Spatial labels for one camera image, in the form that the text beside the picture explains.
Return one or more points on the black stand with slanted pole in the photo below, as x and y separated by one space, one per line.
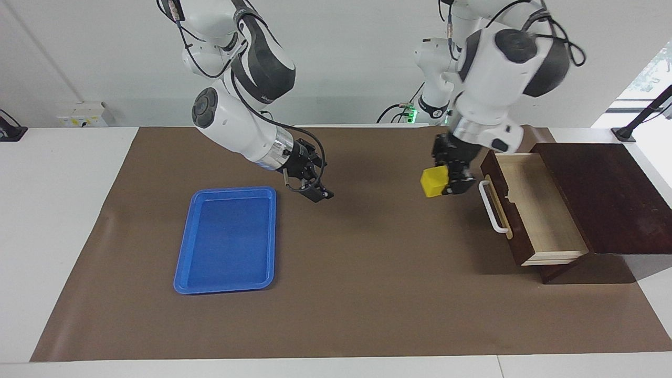
643 113

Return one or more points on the white wall socket box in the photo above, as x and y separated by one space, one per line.
84 116

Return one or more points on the small black stand base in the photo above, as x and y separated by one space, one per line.
10 132

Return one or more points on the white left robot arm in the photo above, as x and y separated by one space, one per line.
499 68

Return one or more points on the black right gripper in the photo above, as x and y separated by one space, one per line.
303 160

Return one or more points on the bright window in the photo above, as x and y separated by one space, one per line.
651 73

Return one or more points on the dark wooden cabinet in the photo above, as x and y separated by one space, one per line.
619 199

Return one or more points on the brown paper table mat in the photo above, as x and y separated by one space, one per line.
367 273

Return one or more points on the blue plastic tray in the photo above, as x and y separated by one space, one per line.
220 247

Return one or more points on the yellow block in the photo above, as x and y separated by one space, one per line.
433 182

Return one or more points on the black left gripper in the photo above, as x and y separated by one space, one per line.
457 152

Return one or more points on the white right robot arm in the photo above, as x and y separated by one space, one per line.
247 68

